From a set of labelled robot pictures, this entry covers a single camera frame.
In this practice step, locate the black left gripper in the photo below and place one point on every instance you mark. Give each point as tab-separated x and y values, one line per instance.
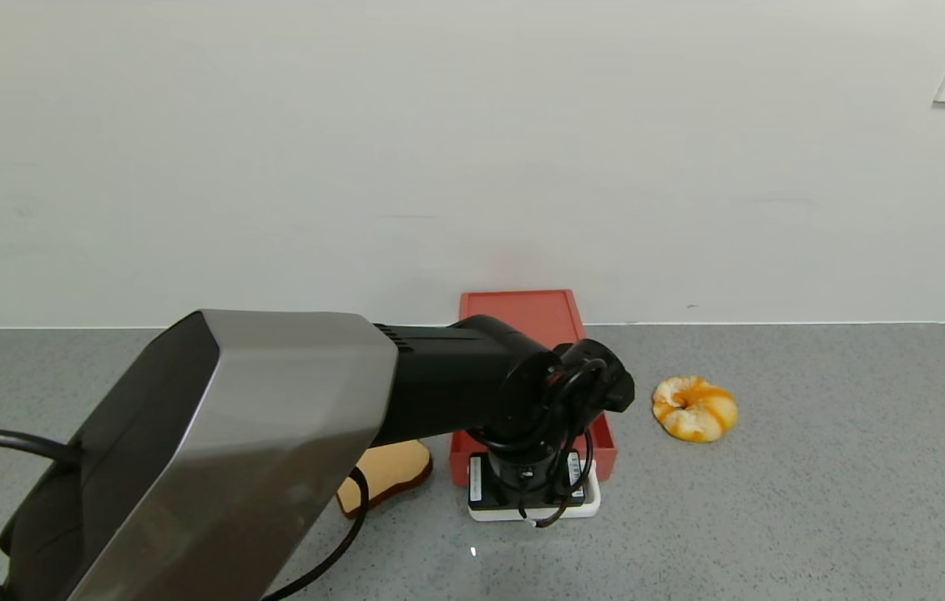
533	491

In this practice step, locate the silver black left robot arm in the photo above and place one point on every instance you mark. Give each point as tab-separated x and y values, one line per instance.
272	417

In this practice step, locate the toast bread slice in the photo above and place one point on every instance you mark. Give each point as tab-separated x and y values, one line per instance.
393	467

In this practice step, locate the orange white bagel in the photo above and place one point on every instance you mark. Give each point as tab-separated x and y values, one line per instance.
702	421

